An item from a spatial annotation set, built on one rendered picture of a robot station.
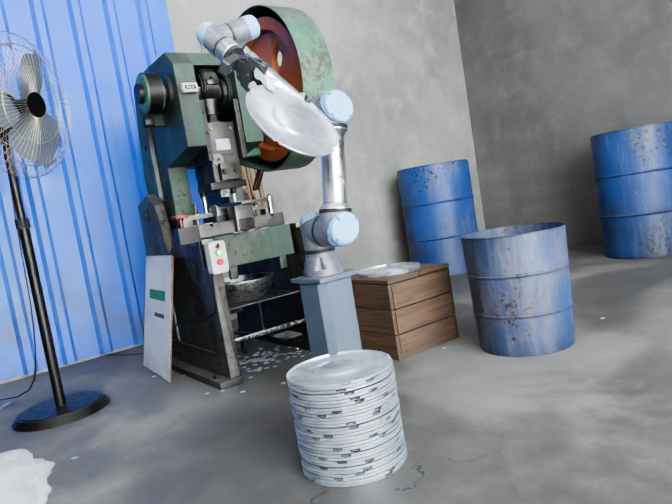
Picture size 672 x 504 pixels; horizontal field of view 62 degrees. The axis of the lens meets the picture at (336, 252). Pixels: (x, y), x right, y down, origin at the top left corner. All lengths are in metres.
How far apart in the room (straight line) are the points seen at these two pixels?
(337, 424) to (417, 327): 1.12
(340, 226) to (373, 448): 0.77
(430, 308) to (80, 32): 2.69
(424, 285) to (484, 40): 3.64
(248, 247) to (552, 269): 1.30
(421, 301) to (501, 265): 0.44
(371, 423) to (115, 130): 2.87
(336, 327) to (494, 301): 0.65
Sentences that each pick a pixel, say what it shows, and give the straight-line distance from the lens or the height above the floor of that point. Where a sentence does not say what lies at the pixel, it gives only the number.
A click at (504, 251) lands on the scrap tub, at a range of 2.23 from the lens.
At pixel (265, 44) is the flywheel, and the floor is 1.56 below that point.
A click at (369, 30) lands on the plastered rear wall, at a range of 5.19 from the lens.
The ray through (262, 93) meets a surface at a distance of 1.68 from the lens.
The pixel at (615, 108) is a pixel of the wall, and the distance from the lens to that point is 5.06.
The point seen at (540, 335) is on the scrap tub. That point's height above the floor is 0.08.
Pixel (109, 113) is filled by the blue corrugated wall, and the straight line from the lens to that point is 3.90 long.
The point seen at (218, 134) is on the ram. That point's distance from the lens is 2.77.
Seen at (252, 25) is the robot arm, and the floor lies 1.30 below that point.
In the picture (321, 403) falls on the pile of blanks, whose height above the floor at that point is 0.22.
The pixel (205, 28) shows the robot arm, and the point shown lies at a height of 1.30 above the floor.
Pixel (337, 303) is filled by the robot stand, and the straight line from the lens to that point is 2.05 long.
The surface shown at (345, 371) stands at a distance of 1.51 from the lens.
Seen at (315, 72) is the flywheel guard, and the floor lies 1.31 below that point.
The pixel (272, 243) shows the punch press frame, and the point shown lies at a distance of 2.65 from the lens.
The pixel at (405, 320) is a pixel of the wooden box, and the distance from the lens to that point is 2.45.
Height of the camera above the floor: 0.71
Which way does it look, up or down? 5 degrees down
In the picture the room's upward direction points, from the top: 9 degrees counter-clockwise
